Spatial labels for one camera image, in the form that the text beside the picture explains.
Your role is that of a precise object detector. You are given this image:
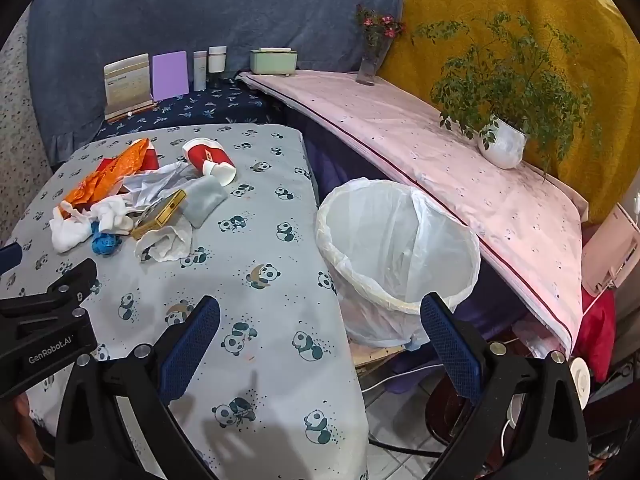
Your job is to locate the glass vase with red flowers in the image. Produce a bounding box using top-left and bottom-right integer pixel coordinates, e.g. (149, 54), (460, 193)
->
(354, 3), (407, 86)

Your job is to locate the green plant in white pot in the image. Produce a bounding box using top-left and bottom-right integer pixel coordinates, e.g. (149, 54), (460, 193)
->
(411, 10), (604, 182)

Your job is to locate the wooden card stand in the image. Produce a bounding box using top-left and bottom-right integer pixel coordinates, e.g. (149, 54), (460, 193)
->
(103, 95), (157, 124)

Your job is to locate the white crumpled cloth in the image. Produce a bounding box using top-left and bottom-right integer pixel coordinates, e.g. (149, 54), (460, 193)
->
(49, 194), (135, 254)

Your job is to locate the orange snack wrapper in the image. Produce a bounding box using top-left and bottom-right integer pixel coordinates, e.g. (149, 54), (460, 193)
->
(65, 138), (156, 207)

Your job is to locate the white paper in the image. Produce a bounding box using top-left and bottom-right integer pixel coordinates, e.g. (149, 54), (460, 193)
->
(122, 161), (187, 208)

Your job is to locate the wooden board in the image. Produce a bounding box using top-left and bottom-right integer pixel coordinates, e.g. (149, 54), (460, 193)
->
(349, 343), (407, 372)

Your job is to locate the white trash bin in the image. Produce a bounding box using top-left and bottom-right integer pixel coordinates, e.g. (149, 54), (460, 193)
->
(316, 176), (482, 348)

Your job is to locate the grey speckled cloth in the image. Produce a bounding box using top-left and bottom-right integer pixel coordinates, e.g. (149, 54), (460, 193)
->
(0, 10), (53, 243)

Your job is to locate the navy printed cloth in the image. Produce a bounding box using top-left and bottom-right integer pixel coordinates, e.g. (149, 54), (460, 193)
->
(94, 77), (282, 139)

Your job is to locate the grey cloth pouch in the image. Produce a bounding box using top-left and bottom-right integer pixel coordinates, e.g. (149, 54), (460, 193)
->
(184, 177), (229, 226)

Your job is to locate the grey panda printed cloth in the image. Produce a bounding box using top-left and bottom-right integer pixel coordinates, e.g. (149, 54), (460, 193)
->
(0, 124), (371, 480)

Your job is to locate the dark brown stool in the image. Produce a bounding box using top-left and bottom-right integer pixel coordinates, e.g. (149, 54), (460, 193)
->
(425, 340), (503, 447)

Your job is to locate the red paper cup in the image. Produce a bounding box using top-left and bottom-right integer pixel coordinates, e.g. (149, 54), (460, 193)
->
(181, 137), (237, 187)

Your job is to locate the blue crumpled wrapper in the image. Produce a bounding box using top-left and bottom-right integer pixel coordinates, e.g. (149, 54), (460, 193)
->
(90, 224), (123, 257)

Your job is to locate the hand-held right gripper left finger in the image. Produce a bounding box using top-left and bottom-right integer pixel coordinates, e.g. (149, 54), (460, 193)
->
(55, 295), (222, 480)

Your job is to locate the black floor cable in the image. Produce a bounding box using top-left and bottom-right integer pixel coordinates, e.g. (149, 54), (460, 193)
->
(368, 436), (454, 459)

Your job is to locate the red wrapper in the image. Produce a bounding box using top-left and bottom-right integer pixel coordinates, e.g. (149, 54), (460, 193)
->
(97, 149), (162, 173)

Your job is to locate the grey tube bottle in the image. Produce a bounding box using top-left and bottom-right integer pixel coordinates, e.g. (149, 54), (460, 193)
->
(192, 50), (209, 92)

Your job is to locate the yellow cigarette box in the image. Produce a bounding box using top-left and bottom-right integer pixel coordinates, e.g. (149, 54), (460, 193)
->
(131, 189), (187, 240)

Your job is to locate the blue backdrop cloth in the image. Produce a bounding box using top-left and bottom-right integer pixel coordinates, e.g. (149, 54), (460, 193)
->
(27, 0), (412, 162)

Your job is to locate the beige printed card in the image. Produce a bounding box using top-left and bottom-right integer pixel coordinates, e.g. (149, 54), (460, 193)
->
(103, 53), (152, 109)

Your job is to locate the purple card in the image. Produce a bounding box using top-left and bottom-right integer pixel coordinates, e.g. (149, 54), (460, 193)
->
(151, 49), (191, 103)

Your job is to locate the pink appliance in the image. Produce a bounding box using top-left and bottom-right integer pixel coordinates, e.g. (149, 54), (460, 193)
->
(581, 203), (640, 302)

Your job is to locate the pink printed sheet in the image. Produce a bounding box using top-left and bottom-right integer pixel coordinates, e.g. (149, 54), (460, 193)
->
(235, 70), (592, 357)

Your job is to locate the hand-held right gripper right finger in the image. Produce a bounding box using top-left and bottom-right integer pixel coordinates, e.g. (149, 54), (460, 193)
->
(420, 292), (591, 480)

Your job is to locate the mint green box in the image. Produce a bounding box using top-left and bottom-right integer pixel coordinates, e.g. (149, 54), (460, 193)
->
(249, 47), (300, 77)

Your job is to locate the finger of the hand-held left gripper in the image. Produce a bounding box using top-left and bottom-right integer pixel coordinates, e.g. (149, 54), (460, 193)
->
(0, 242), (24, 274)
(0, 258), (99, 345)

